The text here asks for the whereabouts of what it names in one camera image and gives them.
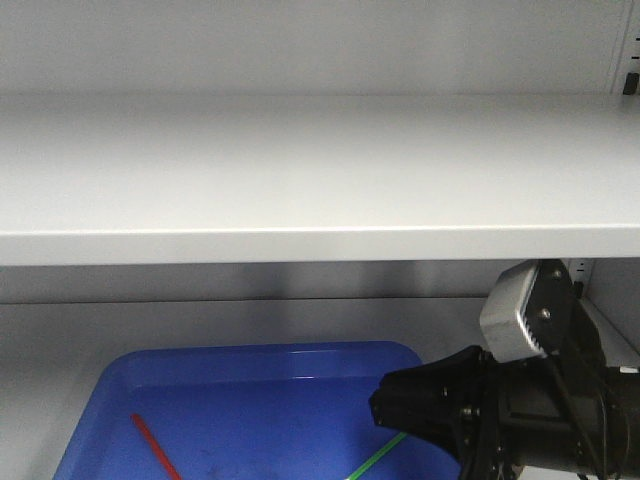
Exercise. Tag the blue plastic tray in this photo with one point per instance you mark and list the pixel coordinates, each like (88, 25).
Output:
(248, 412)

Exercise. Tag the upper black shelf clip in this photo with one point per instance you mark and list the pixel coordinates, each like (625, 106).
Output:
(631, 84)

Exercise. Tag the red plastic spoon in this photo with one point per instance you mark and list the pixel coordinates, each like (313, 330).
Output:
(155, 447)

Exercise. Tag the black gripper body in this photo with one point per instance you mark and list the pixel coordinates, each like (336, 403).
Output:
(451, 403)

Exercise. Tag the white cabinet shelf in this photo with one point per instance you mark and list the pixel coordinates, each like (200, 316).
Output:
(169, 179)

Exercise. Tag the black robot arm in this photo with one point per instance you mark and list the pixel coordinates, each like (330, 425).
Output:
(569, 411)

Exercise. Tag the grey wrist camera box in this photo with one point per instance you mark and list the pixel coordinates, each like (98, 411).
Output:
(528, 311)

